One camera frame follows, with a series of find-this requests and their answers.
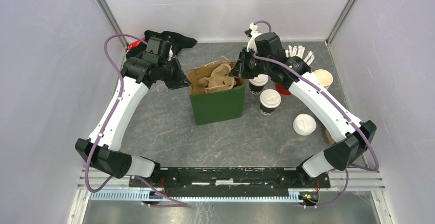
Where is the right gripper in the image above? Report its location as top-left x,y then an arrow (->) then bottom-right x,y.
229,47 -> 271,79

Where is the brown cup carrier tray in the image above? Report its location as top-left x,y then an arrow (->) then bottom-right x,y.
189,63 -> 236,94

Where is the black paper cup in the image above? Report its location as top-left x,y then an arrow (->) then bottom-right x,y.
260,89 -> 281,115
249,74 -> 269,95

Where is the green paper bag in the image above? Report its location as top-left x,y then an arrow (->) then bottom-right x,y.
187,56 -> 247,125

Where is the stack of white lids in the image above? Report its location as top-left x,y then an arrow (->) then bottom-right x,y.
293,114 -> 317,136

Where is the stack of paper cups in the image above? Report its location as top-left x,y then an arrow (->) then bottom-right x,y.
314,69 -> 334,90

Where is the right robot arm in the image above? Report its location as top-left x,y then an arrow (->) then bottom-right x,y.
230,31 -> 379,187

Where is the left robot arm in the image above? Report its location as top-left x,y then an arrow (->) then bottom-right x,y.
75,37 -> 190,187

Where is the black cloth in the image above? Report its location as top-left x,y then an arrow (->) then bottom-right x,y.
126,30 -> 197,59

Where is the red cup holder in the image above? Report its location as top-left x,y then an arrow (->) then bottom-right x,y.
274,83 -> 292,96

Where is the red object behind bag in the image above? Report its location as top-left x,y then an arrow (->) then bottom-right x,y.
127,37 -> 146,51

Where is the brown cardboard cup carrier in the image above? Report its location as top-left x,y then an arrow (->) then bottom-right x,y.
325,130 -> 335,144

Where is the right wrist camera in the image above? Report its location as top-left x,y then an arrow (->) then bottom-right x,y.
244,23 -> 261,52

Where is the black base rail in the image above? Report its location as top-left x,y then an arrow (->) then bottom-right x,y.
145,167 -> 331,197

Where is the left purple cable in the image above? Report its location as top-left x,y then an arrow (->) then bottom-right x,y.
84,34 -> 188,208

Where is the purple cable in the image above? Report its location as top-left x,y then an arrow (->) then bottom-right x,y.
253,20 -> 380,208
84,34 -> 188,208

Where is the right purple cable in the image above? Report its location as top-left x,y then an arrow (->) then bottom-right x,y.
253,20 -> 380,208

